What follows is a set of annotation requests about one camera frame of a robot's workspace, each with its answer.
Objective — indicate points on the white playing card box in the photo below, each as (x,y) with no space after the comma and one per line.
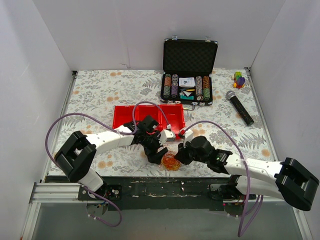
(186,82)

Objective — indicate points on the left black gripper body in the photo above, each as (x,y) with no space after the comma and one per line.
(155,152)

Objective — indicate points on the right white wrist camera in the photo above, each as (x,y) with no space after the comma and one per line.
(186,135)

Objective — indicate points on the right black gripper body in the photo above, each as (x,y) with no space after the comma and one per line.
(184,155)

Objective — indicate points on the black handheld microphone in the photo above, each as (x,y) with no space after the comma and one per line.
(231,96)

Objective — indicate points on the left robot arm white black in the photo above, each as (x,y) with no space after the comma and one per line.
(76,155)

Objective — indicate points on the aluminium frame rail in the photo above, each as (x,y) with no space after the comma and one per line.
(54,193)

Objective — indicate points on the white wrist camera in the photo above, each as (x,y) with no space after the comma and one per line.
(186,135)
(166,136)

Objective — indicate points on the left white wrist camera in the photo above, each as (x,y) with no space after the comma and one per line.
(166,136)

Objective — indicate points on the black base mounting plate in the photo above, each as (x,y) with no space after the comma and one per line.
(160,193)

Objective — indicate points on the colourful toy block train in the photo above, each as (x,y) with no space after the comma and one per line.
(238,80)

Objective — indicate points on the black poker chip case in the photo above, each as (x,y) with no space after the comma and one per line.
(185,58)

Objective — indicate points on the red plastic compartment bin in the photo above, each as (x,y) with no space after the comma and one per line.
(174,113)

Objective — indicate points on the orange rubber band tangle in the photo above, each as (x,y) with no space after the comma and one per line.
(169,162)

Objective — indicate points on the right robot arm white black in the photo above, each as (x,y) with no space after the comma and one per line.
(287,180)

